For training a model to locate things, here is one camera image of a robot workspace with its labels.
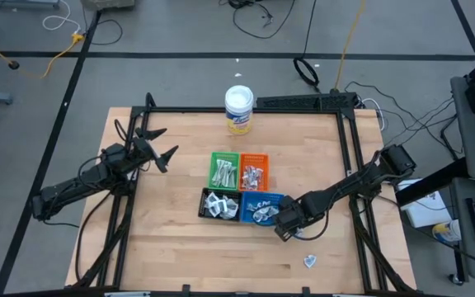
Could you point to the green plastic basket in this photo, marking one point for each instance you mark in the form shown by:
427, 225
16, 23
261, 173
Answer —
224, 154

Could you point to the grey metal bar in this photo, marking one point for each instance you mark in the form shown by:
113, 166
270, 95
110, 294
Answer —
23, 3

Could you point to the orange plastic basket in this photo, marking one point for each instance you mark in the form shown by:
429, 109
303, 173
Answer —
254, 158

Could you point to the wipes canister yellow blue label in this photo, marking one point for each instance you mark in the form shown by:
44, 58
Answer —
445, 233

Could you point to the wrappers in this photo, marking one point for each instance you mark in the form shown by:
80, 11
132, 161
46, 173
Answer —
226, 181

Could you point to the blue plastic basket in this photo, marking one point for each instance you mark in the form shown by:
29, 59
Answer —
262, 194

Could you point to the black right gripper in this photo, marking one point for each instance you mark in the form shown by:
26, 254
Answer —
291, 216

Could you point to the scattered small packets right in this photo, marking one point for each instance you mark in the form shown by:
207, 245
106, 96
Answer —
310, 261

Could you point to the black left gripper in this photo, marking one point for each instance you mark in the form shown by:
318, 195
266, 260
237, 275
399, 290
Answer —
138, 154

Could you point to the white cardboard box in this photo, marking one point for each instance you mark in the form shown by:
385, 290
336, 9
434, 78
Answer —
423, 210

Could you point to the black desk beam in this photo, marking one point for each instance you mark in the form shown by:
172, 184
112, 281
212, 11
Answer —
431, 185

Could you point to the white packet red print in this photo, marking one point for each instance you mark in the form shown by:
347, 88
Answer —
248, 181

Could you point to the grey desk with keyboard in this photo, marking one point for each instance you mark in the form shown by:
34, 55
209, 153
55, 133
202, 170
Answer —
468, 264

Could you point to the black round floor plug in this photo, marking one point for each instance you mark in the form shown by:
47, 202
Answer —
13, 64

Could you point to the black plastic basket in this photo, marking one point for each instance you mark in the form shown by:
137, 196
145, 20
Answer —
220, 190

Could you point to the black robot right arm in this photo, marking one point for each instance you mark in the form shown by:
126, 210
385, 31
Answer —
357, 181

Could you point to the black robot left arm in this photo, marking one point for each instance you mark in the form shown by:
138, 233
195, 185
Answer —
68, 189

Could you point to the Lysol wipes canister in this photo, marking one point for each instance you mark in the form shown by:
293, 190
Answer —
238, 103

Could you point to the white towelette packet dark label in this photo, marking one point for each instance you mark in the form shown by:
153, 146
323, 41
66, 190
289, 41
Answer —
234, 212
222, 201
214, 211
225, 213
232, 203
211, 200

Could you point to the grey equipment box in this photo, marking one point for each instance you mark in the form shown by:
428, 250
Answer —
107, 3

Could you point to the black aluminium table frame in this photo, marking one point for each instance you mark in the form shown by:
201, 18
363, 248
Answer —
188, 110

